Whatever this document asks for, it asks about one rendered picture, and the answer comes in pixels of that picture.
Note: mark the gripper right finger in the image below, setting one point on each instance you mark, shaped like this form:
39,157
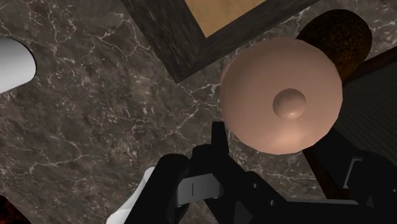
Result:
375,183

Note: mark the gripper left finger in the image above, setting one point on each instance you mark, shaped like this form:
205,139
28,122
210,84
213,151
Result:
211,167

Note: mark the white curved object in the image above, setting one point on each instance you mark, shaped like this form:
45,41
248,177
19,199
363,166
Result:
136,201

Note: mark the peach round lid with knob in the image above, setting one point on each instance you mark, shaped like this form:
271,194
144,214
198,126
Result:
266,93

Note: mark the dark marbled box, wooden inside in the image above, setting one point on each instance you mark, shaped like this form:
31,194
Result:
173,37

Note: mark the dark brown speckled cylinder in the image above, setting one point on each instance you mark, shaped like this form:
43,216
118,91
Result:
341,40

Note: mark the white rounded cylinder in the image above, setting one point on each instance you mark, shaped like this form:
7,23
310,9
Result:
14,65

